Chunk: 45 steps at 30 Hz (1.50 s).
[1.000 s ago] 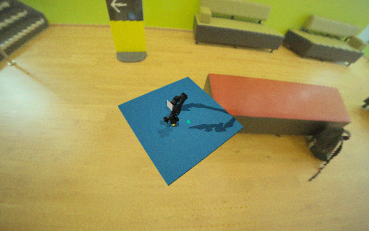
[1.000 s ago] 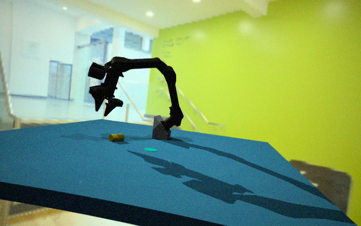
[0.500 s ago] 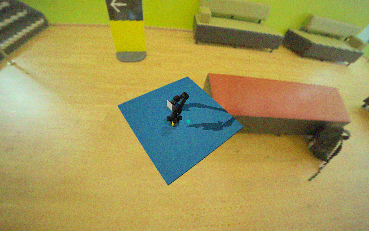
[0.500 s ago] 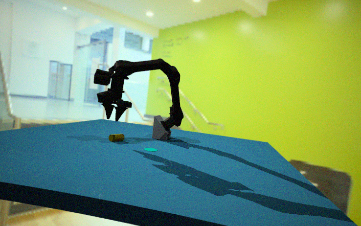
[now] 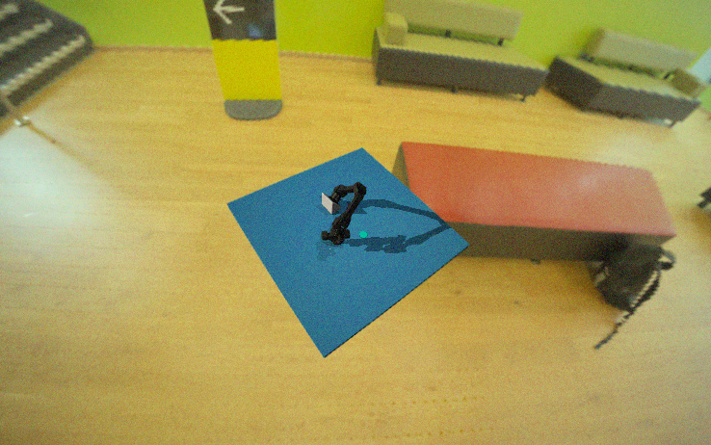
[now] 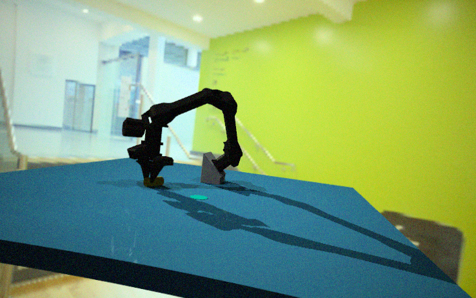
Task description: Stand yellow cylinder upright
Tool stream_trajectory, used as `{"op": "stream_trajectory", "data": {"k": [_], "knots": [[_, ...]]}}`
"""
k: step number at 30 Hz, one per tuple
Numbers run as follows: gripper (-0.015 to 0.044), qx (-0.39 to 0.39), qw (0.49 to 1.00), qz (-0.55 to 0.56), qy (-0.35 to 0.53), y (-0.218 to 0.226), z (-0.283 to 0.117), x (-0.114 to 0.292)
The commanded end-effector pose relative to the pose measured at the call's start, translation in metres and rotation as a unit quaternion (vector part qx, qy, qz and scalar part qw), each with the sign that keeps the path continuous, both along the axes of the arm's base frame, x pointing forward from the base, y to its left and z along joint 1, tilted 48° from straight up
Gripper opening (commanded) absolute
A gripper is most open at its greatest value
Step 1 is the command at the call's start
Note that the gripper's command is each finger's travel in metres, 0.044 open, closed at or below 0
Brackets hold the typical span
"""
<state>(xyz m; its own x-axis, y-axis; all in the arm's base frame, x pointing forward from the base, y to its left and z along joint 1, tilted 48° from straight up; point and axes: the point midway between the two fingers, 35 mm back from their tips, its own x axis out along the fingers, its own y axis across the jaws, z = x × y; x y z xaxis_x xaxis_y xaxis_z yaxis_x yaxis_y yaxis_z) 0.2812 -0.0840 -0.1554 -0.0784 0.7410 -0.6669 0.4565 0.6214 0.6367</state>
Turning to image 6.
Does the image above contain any yellow cylinder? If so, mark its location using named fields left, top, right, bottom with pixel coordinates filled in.
left=144, top=177, right=164, bottom=186

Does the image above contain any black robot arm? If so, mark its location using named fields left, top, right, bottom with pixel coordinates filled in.
left=122, top=88, right=243, bottom=172

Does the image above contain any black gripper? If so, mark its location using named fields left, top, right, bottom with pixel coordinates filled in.
left=136, top=138, right=174, bottom=183

